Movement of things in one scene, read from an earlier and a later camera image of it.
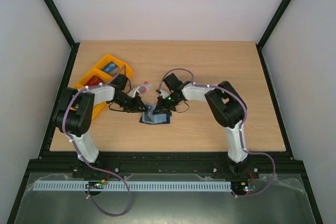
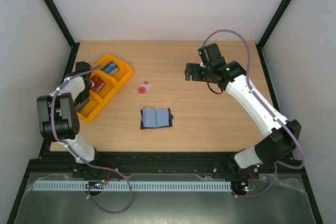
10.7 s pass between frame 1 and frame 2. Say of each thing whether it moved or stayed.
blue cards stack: stayed
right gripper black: moved
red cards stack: stayed
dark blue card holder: moved
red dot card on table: stayed
